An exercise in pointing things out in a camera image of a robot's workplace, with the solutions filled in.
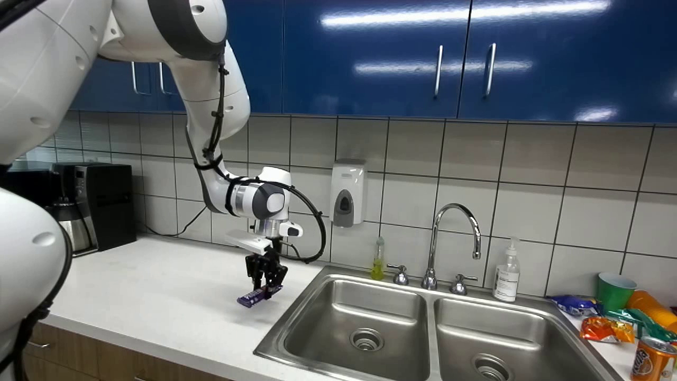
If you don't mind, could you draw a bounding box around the chrome faucet knob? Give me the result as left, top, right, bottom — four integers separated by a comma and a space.
390, 263, 411, 288
448, 273, 479, 297

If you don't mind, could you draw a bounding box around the chrome gooseneck faucet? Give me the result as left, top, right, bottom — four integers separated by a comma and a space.
422, 202, 484, 293

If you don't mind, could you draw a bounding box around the silver cabinet door handle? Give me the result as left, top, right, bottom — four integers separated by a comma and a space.
126, 60, 144, 95
432, 43, 446, 101
482, 40, 500, 101
154, 62, 173, 94

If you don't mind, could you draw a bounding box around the thin black wall cord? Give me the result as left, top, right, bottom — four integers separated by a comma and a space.
142, 203, 211, 239

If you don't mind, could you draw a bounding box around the steel sink drain strainer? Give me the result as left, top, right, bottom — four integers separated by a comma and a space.
472, 351, 513, 381
349, 329, 388, 355

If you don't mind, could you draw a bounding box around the blue glossy cabinet door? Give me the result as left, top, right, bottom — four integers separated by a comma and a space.
68, 58, 148, 115
468, 0, 677, 128
281, 0, 472, 121
144, 0, 284, 116

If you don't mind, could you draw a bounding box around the white wall soap dispenser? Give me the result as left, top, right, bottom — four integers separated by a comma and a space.
328, 164, 368, 228

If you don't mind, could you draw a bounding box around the steel coffee carafe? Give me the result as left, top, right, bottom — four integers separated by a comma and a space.
51, 197, 97, 256

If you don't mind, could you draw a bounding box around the green dish soap bottle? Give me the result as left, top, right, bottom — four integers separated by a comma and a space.
371, 236, 390, 282

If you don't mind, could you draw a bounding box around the black coffee machine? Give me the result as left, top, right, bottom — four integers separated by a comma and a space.
53, 162, 140, 255

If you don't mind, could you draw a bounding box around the clear pump soap bottle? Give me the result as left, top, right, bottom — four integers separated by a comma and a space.
493, 239, 523, 306

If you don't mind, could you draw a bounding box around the orange snack package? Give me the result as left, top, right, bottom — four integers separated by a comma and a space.
627, 290, 677, 335

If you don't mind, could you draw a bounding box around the blue snack bag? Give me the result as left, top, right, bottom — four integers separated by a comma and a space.
547, 294, 600, 318

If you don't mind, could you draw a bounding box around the orange chip bag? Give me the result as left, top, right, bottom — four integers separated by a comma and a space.
578, 314, 642, 347

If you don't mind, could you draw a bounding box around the wooden lower cabinet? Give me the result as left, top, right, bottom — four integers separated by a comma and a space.
24, 322, 234, 381

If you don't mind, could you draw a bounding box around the green snack bag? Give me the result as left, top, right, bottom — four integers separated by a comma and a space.
605, 306, 677, 344

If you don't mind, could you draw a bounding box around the green plastic cup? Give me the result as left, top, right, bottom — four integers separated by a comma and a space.
594, 271, 638, 312

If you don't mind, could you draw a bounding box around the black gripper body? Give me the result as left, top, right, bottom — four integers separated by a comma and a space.
244, 239, 288, 279

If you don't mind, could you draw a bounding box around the stainless steel double sink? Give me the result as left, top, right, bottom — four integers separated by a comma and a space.
251, 265, 627, 381

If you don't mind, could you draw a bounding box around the purple protein bar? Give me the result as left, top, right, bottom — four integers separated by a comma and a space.
234, 284, 285, 309

